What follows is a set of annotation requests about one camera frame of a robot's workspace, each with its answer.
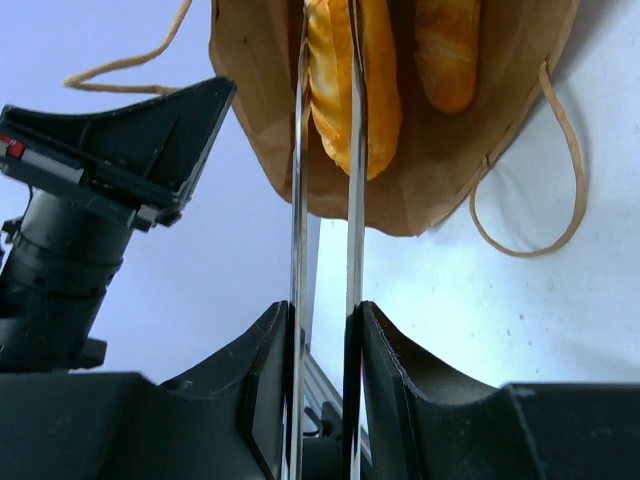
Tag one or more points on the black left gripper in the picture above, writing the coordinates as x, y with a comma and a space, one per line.
138, 165

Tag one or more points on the aluminium mounting rail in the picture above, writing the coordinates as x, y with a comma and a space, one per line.
323, 402

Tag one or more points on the brown paper bag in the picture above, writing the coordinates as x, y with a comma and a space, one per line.
440, 157

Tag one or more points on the small orange fake bread roll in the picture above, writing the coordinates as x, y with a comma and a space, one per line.
447, 33

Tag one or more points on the orange fake ring bread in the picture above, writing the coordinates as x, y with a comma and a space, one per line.
330, 74

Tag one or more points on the metal kitchen tongs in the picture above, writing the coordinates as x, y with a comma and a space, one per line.
353, 338

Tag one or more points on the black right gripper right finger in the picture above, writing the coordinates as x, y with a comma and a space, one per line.
427, 420

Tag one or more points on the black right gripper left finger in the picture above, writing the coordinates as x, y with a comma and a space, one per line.
221, 419

